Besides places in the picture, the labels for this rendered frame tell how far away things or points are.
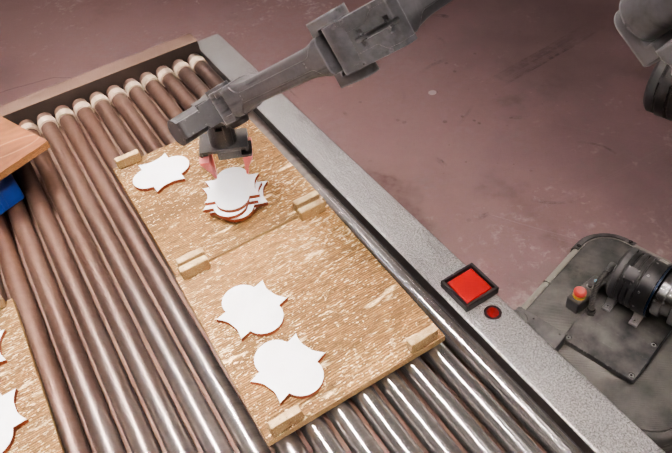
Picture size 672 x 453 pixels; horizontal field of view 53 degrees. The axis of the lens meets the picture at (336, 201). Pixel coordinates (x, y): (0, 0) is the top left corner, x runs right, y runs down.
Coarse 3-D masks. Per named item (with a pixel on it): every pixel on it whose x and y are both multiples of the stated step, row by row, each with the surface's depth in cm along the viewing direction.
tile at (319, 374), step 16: (256, 352) 116; (272, 352) 116; (288, 352) 116; (304, 352) 115; (320, 352) 115; (256, 368) 114; (272, 368) 114; (288, 368) 113; (304, 368) 113; (320, 368) 113; (256, 384) 113; (272, 384) 111; (288, 384) 111; (304, 384) 111; (320, 384) 111
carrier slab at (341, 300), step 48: (288, 240) 136; (336, 240) 135; (192, 288) 130; (288, 288) 127; (336, 288) 126; (384, 288) 125; (288, 336) 119; (336, 336) 118; (384, 336) 117; (240, 384) 113; (336, 384) 111; (288, 432) 107
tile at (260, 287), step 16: (240, 288) 127; (256, 288) 127; (224, 304) 125; (240, 304) 124; (256, 304) 124; (272, 304) 124; (224, 320) 122; (240, 320) 122; (256, 320) 121; (272, 320) 121; (240, 336) 119
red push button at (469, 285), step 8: (464, 272) 126; (472, 272) 126; (456, 280) 125; (464, 280) 125; (472, 280) 125; (480, 280) 125; (456, 288) 124; (464, 288) 124; (472, 288) 124; (480, 288) 123; (488, 288) 123; (464, 296) 122; (472, 296) 122
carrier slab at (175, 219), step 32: (256, 128) 164; (192, 160) 158; (224, 160) 157; (256, 160) 156; (128, 192) 152; (160, 192) 151; (192, 192) 150; (288, 192) 146; (160, 224) 143; (192, 224) 142; (224, 224) 141; (256, 224) 140
